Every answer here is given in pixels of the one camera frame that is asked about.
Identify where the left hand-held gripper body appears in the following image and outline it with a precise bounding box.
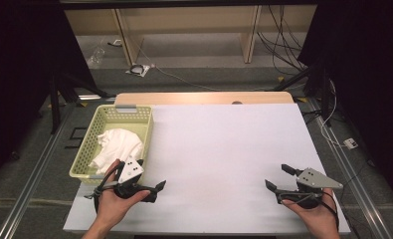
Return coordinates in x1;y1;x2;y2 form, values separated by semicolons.
113;157;159;203

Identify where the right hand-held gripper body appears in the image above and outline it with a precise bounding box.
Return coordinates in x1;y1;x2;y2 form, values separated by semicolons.
276;167;344;210

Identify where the white baby shirt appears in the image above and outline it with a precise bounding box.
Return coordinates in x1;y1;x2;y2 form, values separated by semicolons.
89;128;145;175

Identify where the pale green plastic basket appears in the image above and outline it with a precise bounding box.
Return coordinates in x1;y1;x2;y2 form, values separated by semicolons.
69;104;154;186

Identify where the person's left hand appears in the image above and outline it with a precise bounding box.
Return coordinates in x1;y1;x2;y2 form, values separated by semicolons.
95;158;151;229

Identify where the person's right hand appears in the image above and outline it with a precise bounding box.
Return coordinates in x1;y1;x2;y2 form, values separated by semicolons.
281;188;341;239

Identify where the white power adapter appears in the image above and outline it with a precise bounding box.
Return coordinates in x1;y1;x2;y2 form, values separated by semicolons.
342;137;359;150

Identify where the white table mat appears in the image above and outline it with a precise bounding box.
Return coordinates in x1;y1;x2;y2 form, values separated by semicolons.
63;103;351;235

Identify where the black metal stand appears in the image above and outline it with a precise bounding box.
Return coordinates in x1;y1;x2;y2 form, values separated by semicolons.
48;73;116;134
273;59;333;127

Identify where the clear plastic bag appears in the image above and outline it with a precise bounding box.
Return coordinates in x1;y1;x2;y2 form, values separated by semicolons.
86;46;106;70

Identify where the black curtain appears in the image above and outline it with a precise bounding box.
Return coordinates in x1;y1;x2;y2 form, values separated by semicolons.
0;0;98;187
297;0;393;211

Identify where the light wooden desk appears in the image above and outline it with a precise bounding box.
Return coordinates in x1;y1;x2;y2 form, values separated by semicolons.
64;4;317;66

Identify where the right hand-held gripper cable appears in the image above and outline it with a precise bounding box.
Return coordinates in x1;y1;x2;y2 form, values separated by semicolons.
321;189;339;231

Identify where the hand-held gripper cable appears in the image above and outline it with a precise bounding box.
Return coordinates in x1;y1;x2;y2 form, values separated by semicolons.
84;161;126;214
321;189;339;231

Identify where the aluminium floor rail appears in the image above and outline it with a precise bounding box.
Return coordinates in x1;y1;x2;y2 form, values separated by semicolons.
0;103;78;239
307;98;393;239

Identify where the left hand-held gripper cable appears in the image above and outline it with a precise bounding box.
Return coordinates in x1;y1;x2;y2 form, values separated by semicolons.
84;161;126;214

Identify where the white adapter cable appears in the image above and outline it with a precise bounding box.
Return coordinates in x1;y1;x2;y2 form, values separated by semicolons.
319;79;348;147

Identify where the plastic bag with black cable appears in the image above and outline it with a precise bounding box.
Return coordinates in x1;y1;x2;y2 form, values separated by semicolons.
125;63;151;78

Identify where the thin white floor cable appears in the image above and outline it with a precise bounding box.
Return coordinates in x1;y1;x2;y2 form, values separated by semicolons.
139;49;285;93

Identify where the bundle of black cables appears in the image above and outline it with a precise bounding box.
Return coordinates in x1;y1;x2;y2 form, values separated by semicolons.
257;4;312;76

